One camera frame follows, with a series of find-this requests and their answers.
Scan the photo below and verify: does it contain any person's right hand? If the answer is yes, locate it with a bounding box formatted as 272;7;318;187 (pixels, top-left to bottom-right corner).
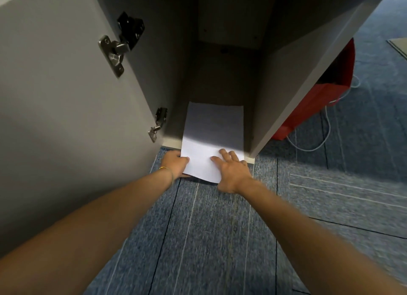
210;148;254;195

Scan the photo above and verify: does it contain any person's left hand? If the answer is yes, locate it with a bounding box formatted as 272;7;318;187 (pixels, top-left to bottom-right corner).
160;150;191;179

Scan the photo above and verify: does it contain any white paper sheet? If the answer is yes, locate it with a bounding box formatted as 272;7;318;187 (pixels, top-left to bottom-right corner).
180;101;245;184

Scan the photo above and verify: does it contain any person's right forearm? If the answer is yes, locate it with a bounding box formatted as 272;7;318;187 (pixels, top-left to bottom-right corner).
237;176;407;295

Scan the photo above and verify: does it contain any person's left forearm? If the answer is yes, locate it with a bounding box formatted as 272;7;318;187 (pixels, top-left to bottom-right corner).
0;168;174;295

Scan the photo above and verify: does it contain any small metal door hinge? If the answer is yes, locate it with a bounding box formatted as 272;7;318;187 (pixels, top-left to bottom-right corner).
148;107;168;143

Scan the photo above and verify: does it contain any red box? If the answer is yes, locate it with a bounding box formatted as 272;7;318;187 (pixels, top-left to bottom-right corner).
271;38;356;141

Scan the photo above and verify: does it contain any grey cabinet body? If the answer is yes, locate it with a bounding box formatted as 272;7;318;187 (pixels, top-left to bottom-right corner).
91;0;407;165

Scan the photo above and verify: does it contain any large metal door hinge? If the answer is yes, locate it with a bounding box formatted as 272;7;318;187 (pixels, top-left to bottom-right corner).
98;11;146;79

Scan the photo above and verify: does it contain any grey cabinet door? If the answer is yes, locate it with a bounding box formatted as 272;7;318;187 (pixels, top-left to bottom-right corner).
0;0;164;258

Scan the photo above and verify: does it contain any beige flat board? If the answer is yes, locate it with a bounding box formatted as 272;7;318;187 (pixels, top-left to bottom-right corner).
386;37;407;60

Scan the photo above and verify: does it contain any thin gold bracelet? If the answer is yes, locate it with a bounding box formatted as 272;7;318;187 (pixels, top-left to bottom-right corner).
158;166;175;187

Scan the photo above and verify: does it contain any white cable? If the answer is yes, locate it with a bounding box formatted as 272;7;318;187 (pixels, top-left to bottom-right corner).
286;75;362;153

